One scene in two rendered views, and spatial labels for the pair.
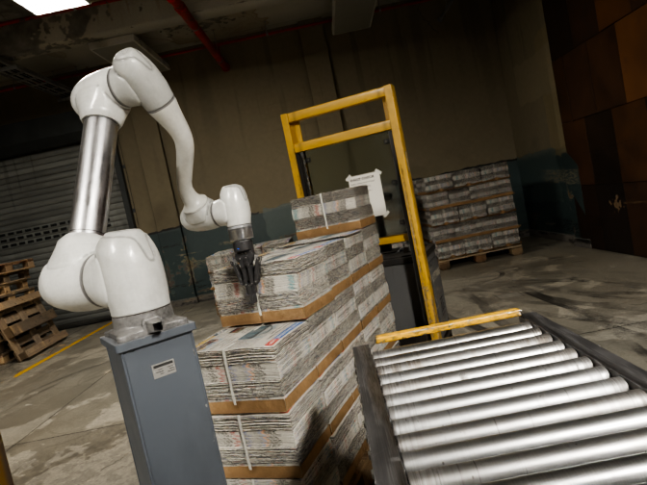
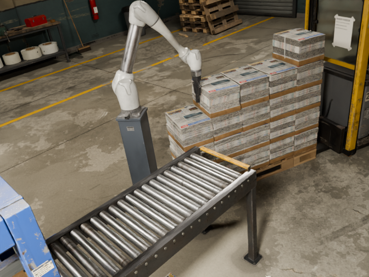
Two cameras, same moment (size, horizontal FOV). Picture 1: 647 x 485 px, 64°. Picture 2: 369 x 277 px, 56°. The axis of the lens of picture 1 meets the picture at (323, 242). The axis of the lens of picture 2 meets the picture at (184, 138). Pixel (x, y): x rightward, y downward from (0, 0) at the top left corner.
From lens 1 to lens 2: 1.88 m
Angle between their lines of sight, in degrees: 52
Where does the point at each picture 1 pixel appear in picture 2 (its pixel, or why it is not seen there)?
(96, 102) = (132, 18)
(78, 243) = (118, 76)
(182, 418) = (135, 143)
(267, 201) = not seen: outside the picture
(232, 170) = not seen: outside the picture
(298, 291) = (210, 106)
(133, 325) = (123, 113)
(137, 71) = (139, 14)
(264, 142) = not seen: outside the picture
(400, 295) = (347, 99)
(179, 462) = (134, 155)
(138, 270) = (123, 98)
